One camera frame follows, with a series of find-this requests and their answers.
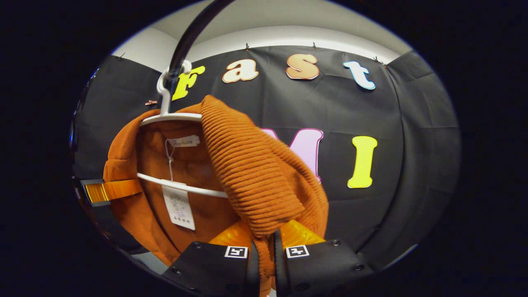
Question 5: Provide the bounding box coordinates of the black clothes rail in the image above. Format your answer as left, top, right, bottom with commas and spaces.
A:
167, 0, 236, 81

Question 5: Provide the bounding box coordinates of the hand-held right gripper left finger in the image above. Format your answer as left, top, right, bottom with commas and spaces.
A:
163, 220, 261, 297

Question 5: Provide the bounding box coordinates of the black backdrop cloth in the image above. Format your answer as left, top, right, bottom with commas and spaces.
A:
72, 45, 462, 271

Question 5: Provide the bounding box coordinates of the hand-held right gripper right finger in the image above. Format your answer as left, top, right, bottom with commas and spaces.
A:
273, 219, 374, 297

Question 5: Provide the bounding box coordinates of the orange corduroy jacket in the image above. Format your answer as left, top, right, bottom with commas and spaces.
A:
103, 95, 329, 297

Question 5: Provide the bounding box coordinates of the white hanger with crossbar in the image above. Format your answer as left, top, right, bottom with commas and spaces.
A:
137, 60, 229, 198

